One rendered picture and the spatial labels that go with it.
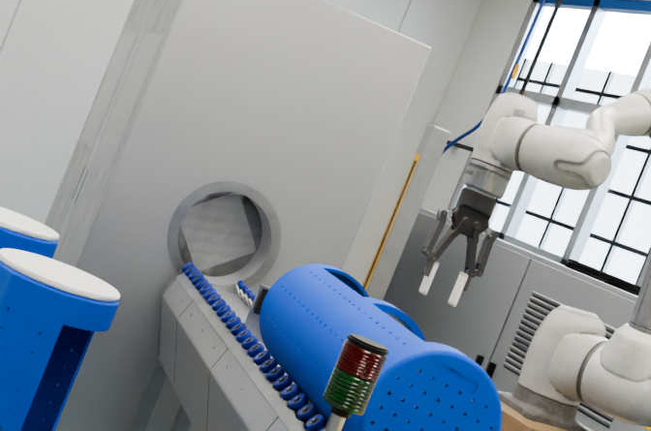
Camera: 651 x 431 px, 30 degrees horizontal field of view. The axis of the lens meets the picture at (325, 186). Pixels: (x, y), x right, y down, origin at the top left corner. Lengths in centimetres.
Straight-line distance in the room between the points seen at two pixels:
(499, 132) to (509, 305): 233
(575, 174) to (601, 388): 67
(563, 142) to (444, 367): 48
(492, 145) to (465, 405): 51
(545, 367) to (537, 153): 71
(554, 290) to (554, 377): 164
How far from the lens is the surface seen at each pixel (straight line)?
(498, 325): 472
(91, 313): 259
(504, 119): 244
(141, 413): 421
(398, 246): 369
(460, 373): 230
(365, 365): 170
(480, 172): 244
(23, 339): 258
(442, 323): 503
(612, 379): 283
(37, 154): 730
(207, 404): 335
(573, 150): 234
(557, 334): 291
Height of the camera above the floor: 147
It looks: 1 degrees down
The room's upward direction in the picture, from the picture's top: 22 degrees clockwise
